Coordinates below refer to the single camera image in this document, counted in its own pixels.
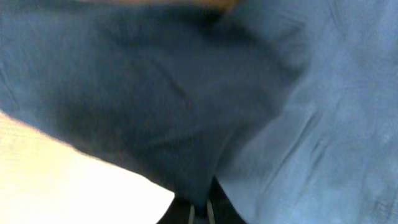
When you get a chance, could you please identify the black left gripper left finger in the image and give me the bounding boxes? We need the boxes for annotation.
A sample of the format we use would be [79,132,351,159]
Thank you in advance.
[157,197,195,224]

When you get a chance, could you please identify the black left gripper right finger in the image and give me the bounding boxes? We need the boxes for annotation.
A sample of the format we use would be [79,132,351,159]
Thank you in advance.
[206,178,246,224]

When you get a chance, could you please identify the navy blue shorts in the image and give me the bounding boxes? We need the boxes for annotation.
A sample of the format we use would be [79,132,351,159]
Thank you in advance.
[1,0,397,224]

